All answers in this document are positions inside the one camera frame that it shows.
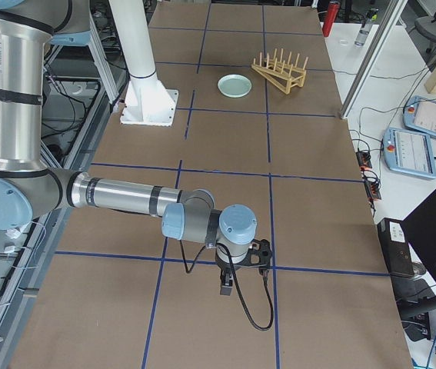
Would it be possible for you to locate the clear water bottle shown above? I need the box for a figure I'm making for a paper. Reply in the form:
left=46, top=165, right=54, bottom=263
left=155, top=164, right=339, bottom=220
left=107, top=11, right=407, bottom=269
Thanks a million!
left=354, top=8, right=379, bottom=47

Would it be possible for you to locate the blue teach pendant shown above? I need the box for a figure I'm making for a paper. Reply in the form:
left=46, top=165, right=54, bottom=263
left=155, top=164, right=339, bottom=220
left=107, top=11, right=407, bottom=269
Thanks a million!
left=382, top=128, right=436, bottom=179
left=403, top=95, right=436, bottom=138

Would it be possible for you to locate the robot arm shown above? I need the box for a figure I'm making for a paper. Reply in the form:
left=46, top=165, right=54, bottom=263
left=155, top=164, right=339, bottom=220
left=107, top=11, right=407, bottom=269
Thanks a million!
left=0, top=1, right=272, bottom=295

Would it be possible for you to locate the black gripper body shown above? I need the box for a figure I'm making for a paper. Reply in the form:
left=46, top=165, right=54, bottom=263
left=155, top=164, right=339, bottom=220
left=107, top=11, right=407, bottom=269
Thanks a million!
left=215, top=239, right=271, bottom=269

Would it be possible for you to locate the far blue teach pendant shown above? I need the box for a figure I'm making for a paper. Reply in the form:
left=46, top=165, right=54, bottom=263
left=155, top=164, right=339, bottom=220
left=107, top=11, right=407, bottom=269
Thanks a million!
left=403, top=95, right=436, bottom=138

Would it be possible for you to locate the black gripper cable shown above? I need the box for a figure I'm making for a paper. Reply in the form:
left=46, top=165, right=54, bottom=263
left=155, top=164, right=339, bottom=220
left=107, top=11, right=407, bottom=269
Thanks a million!
left=179, top=238, right=274, bottom=331

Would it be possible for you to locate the orange black connector block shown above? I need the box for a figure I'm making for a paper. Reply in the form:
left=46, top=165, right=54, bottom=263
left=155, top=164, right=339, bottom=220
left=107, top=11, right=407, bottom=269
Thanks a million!
left=364, top=178, right=381, bottom=201
left=356, top=150, right=372, bottom=170

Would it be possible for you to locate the light green plate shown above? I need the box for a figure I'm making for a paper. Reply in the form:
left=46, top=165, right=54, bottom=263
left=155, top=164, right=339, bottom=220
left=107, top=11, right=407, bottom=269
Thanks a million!
left=217, top=74, right=252, bottom=98

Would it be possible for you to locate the black computer box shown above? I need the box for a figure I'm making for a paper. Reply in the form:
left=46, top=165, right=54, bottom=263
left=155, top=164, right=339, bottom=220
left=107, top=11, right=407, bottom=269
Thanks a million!
left=377, top=218, right=414, bottom=278

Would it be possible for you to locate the near blue teach pendant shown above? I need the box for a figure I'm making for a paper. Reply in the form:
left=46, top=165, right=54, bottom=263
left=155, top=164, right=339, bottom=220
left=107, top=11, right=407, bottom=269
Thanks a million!
left=382, top=128, right=436, bottom=179

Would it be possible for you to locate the white camera mast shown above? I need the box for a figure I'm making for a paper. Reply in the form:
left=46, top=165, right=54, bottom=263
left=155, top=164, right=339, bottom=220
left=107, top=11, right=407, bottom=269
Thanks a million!
left=109, top=0, right=178, bottom=127

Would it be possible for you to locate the wooden plate rack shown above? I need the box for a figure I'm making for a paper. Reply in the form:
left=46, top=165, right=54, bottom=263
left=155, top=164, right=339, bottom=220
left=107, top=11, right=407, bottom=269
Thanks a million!
left=251, top=48, right=309, bottom=95

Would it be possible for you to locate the red bottle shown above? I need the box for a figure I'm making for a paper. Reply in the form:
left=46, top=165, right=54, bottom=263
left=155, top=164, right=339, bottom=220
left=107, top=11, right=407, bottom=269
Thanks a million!
left=322, top=0, right=340, bottom=38

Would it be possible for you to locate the aluminium frame post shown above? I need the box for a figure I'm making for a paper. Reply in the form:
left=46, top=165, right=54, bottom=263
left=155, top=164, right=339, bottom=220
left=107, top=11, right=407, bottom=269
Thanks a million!
left=340, top=0, right=408, bottom=119

